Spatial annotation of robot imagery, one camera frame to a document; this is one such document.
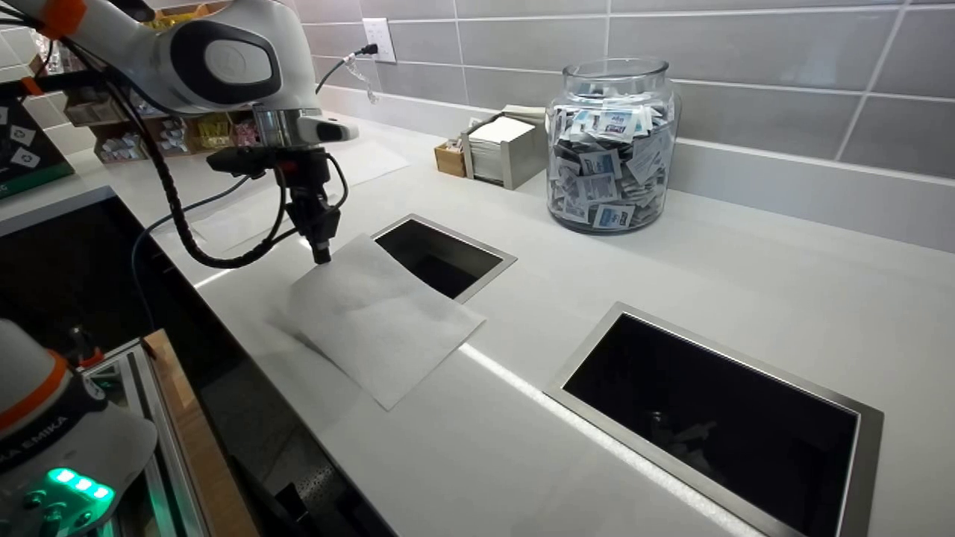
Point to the glass jar of sachets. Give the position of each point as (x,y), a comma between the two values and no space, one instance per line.
(609,160)

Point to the white tissue piece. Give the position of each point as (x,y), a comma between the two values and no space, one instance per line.
(382,324)

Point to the large white tissue sheet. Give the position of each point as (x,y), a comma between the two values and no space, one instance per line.
(375,160)

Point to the dark board with stickers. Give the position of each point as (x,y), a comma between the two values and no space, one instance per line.
(32,151)

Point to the steel napkin dispenser box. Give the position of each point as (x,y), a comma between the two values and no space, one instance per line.
(503,151)

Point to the wooden base board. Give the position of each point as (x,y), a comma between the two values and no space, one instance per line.
(199,438)

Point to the steel-framed empty bin opening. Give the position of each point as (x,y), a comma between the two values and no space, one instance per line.
(572,391)

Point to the steel-framed bin opening with trash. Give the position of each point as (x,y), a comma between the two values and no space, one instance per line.
(503,262)

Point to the white wall outlet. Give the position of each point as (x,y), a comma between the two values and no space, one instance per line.
(379,41)

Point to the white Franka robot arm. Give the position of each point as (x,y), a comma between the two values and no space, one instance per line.
(150,62)

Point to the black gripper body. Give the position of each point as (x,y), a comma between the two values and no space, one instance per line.
(312,196)

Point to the wooden sachet box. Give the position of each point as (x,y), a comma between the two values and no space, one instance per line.
(451,160)

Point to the aluminium rail frame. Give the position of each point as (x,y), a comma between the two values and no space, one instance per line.
(160,438)

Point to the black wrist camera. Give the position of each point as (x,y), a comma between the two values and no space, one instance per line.
(242,163)

